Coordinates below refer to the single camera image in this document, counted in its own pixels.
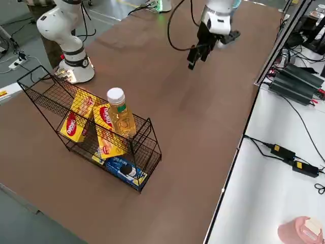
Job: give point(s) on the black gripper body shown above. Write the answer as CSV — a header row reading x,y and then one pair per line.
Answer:
x,y
205,35

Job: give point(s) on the long yellow wafer box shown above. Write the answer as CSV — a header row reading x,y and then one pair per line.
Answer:
x,y
109,142

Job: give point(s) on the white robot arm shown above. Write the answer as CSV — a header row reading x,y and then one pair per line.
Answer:
x,y
218,17
58,25

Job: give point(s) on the black power supply unit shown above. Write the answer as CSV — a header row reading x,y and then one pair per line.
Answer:
x,y
304,75
292,90

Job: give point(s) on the yellow drink bottle white cap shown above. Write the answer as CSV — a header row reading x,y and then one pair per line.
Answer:
x,y
122,119

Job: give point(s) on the yellow red biscuit box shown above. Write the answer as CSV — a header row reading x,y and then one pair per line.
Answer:
x,y
83,103

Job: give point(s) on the black adapter yellow label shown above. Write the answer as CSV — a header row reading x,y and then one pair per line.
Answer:
x,y
306,169
283,151

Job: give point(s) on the yellow nabati wafer box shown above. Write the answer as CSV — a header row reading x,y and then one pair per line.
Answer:
x,y
72,127

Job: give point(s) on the person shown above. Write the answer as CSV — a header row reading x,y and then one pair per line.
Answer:
x,y
52,50

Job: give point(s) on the white power strip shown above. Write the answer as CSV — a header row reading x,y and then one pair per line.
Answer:
x,y
17,63

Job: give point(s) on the pink plastic container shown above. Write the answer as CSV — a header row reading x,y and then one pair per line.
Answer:
x,y
294,231

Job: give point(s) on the aluminium frame post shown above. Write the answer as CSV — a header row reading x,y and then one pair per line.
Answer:
x,y
279,45

